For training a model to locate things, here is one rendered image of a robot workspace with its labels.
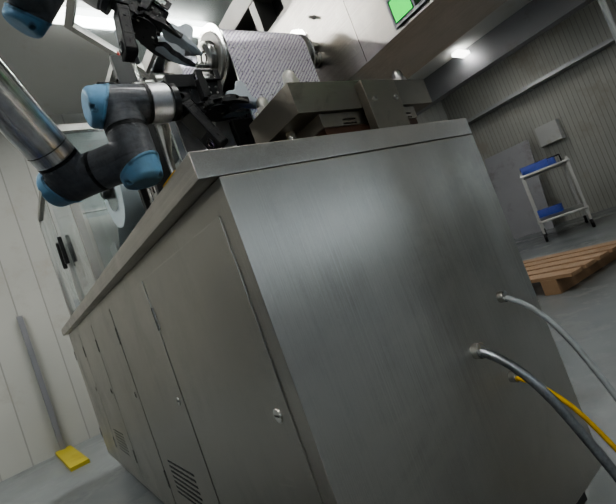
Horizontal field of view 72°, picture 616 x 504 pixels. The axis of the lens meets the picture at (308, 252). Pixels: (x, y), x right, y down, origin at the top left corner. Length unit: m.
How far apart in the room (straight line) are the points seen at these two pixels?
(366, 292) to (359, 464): 0.24
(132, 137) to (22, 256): 3.83
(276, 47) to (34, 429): 3.91
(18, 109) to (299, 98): 0.45
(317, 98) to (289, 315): 0.43
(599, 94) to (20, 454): 8.76
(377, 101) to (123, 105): 0.48
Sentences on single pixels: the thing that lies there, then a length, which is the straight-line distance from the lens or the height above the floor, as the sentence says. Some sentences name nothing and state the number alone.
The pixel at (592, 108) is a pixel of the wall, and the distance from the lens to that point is 8.58.
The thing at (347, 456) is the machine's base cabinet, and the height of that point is 0.45.
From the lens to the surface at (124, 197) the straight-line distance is 1.95.
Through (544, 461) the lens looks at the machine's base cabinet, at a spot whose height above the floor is 0.21.
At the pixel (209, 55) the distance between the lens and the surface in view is 1.09.
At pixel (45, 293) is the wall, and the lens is 4.56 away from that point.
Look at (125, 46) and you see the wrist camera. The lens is 1.02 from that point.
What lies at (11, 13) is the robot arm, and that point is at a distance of 1.06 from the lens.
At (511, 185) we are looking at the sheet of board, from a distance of 8.61.
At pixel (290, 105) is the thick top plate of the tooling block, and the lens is 0.81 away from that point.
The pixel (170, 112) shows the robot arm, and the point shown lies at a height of 1.08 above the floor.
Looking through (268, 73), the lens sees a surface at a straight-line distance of 1.09.
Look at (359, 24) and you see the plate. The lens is 1.20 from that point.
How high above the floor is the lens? 0.69
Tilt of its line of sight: 3 degrees up
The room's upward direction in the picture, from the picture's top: 20 degrees counter-clockwise
